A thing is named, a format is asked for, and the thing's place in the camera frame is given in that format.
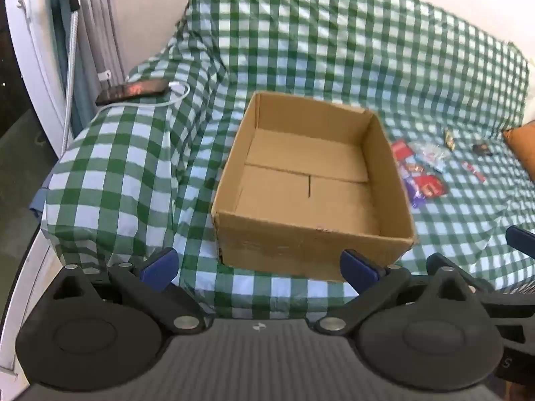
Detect black smartphone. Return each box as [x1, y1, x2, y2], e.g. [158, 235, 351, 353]
[95, 79, 168, 106]

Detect white framed glass door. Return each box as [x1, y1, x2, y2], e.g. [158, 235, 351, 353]
[0, 0, 76, 155]

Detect red snack packet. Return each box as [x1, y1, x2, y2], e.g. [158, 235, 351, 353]
[391, 140, 414, 160]

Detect green checkered cloth sofa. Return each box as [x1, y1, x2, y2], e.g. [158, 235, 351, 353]
[29, 0, 535, 320]

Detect clear bag of candies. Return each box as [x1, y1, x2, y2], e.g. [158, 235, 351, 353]
[407, 141, 451, 168]

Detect red snack pouch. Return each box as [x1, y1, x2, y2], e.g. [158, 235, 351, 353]
[414, 174, 449, 198]

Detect red white stick packet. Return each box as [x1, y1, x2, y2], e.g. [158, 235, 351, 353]
[462, 161, 488, 183]

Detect purple white candy bar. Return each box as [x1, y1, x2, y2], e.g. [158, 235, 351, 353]
[402, 176, 427, 210]

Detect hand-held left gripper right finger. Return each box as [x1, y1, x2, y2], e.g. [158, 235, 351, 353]
[313, 250, 486, 337]

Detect white charging cable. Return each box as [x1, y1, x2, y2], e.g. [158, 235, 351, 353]
[90, 81, 191, 126]

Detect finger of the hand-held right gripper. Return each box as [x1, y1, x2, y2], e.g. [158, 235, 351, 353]
[472, 282, 535, 343]
[505, 225, 535, 255]

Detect grey curtain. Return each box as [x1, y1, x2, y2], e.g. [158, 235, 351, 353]
[81, 0, 127, 84]

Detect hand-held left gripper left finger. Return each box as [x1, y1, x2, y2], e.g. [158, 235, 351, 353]
[50, 247, 207, 337]

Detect orange cushion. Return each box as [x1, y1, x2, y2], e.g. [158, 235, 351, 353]
[502, 119, 535, 176]

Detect cardboard box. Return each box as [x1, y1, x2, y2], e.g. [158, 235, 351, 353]
[211, 91, 419, 282]

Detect light blue sheet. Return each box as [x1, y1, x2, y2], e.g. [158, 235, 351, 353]
[28, 187, 46, 223]

